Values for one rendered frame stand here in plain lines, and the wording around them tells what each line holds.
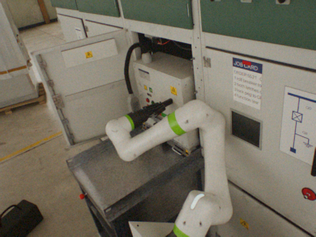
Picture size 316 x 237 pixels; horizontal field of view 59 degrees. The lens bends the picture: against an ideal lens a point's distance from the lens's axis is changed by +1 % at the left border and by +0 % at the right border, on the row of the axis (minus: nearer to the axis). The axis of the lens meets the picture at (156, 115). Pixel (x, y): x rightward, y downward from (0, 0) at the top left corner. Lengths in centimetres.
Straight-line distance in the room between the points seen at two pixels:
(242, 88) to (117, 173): 95
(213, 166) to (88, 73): 109
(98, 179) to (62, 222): 114
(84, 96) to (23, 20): 1073
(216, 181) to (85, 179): 87
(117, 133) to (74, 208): 162
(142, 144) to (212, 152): 34
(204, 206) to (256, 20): 71
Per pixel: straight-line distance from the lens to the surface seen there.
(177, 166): 168
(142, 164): 181
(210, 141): 134
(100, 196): 170
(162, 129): 129
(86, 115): 209
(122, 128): 144
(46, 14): 1273
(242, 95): 127
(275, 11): 107
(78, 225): 278
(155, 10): 157
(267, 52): 116
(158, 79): 167
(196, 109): 122
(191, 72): 157
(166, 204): 179
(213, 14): 126
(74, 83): 198
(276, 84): 116
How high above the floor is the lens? 201
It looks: 31 degrees down
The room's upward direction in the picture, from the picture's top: 10 degrees counter-clockwise
